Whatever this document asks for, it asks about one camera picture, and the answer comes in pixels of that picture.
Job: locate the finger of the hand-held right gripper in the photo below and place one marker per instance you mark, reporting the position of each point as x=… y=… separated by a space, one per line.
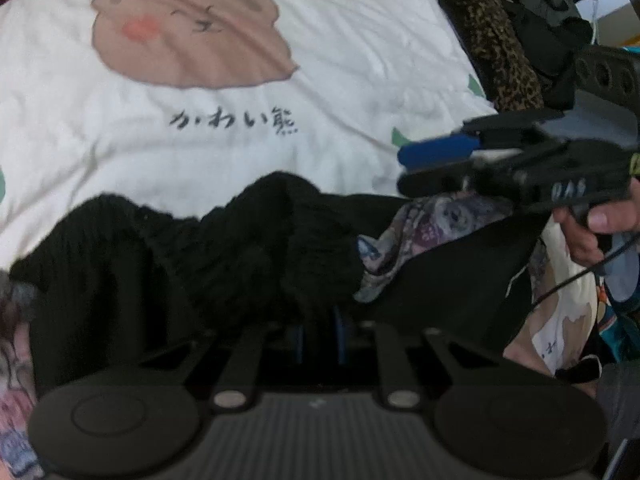
x=440 y=180
x=435 y=152

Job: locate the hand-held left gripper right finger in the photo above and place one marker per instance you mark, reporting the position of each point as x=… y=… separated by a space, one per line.
x=341 y=342

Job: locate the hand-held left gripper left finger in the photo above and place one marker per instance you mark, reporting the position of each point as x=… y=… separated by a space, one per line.
x=297 y=345

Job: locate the black garment with floral lining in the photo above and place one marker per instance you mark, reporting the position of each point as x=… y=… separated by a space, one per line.
x=200 y=270

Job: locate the black clothes pile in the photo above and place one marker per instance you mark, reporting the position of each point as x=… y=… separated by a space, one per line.
x=545 y=40

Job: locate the person's right hand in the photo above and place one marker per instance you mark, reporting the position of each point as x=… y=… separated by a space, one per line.
x=585 y=245

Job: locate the white bear-print blanket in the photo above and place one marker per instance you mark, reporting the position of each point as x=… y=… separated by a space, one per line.
x=325 y=110

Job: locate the leopard print cloth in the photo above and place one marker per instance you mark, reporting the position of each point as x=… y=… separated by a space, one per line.
x=492 y=45

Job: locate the person's grey trousers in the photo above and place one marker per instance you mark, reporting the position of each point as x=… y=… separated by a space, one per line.
x=622 y=400

